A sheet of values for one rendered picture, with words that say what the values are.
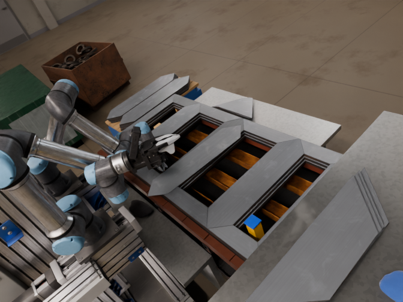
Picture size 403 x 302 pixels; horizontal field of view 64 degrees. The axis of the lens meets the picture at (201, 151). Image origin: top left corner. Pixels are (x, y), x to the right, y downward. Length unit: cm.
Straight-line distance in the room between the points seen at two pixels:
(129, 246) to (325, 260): 95
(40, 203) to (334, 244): 103
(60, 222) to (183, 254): 71
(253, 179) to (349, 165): 50
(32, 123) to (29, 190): 301
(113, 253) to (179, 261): 35
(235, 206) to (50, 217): 84
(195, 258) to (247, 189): 45
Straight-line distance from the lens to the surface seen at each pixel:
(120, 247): 170
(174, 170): 197
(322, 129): 214
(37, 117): 424
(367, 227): 126
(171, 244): 187
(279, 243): 126
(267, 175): 174
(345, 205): 132
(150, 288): 237
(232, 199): 168
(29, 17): 1192
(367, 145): 157
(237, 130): 208
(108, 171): 119
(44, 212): 132
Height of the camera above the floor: 211
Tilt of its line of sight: 38 degrees down
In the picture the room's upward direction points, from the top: 22 degrees counter-clockwise
